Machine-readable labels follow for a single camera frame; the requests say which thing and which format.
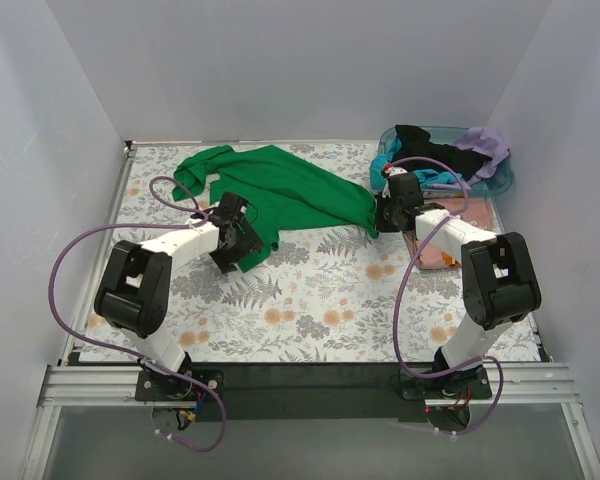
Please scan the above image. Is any green t shirt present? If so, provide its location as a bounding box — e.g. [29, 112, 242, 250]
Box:
[172, 145, 378, 272]

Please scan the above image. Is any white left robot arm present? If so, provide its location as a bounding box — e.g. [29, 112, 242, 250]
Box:
[94, 192, 264, 400]

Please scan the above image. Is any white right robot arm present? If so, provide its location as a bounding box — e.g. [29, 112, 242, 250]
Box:
[377, 167, 541, 398]

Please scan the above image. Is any teal t shirt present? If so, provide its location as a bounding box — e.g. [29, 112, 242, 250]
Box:
[369, 154, 471, 193]

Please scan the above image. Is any black t shirt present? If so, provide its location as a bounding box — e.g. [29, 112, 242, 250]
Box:
[390, 125, 491, 180]

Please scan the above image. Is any folded pink t shirt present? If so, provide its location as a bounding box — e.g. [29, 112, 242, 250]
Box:
[404, 198, 494, 270]

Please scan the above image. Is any floral table cloth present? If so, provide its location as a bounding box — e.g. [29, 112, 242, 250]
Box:
[78, 142, 540, 364]

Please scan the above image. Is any teal plastic laundry basket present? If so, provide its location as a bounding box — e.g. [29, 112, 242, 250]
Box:
[370, 126, 513, 197]

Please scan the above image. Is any lavender t shirt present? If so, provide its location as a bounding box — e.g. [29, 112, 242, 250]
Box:
[429, 127, 513, 197]

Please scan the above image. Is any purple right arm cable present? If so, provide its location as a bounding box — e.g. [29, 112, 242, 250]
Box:
[387, 155, 505, 437]

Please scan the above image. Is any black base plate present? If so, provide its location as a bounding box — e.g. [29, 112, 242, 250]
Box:
[134, 362, 494, 424]

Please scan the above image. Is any aluminium frame rail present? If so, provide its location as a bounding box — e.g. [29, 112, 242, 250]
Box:
[38, 362, 581, 406]

